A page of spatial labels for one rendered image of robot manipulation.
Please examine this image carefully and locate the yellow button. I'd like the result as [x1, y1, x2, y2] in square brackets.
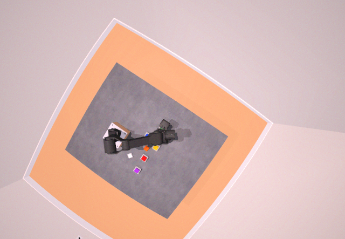
[152, 145, 160, 151]

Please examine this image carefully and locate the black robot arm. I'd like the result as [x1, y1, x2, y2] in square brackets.
[103, 128, 175, 155]

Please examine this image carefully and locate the red button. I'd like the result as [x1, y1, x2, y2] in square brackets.
[140, 154, 148, 162]

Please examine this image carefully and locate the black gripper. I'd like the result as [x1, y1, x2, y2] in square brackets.
[157, 119, 170, 130]

